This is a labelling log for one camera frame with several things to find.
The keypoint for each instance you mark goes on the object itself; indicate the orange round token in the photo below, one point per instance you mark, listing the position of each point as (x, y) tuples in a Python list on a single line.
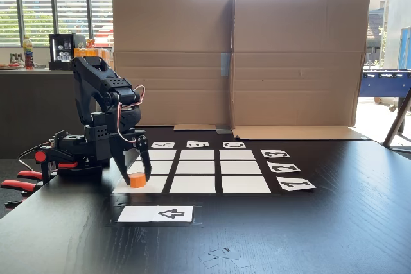
[(138, 181)]

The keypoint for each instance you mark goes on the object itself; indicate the white nine-square grid sheet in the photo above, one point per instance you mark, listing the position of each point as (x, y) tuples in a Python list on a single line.
[(196, 184)]

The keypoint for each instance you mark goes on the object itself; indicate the paper label letter B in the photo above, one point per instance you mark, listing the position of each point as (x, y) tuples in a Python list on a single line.
[(197, 144)]

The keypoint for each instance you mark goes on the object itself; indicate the white arrow paper sheet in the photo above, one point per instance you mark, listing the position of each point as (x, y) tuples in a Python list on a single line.
[(154, 213)]

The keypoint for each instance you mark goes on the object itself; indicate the orange juice carton pack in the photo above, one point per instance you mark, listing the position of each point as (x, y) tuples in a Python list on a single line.
[(104, 53)]

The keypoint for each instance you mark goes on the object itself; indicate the black clamp red knob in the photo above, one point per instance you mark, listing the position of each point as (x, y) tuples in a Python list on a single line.
[(40, 157)]

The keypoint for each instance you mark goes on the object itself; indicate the paper label letter C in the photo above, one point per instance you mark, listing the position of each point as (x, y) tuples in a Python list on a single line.
[(234, 144)]

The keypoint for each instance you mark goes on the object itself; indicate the black glass-door cabinet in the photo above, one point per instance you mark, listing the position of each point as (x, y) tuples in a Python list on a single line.
[(61, 51)]

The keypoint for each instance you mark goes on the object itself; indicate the dark grey counter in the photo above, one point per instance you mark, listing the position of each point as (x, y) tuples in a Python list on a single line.
[(32, 94)]

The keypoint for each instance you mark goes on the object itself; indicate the brown cardboard box panel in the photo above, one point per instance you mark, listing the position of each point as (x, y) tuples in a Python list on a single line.
[(170, 30), (298, 30)]

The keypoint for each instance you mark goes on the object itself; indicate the grey tape strip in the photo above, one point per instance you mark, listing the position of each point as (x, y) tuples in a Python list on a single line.
[(225, 63)]

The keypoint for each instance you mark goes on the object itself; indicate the iced tea bottle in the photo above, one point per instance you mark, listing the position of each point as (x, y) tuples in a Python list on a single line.
[(28, 52)]

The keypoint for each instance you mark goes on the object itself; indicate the plate with food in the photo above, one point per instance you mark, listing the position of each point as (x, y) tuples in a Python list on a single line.
[(11, 66)]

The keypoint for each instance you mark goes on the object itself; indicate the clear plastic scraps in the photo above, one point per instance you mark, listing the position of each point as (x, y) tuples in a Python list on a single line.
[(224, 254)]

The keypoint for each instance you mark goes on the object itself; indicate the paper label number 3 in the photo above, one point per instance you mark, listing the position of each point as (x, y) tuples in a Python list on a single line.
[(275, 153)]

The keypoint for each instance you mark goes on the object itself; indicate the paper label number 2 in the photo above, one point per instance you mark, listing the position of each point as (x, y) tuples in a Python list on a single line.
[(284, 167)]

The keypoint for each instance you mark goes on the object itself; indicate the blue foosball table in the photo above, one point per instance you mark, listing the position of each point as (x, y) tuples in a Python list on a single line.
[(385, 84)]

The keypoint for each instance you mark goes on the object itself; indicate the slanted wooden table leg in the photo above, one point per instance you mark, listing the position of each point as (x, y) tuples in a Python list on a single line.
[(396, 123)]

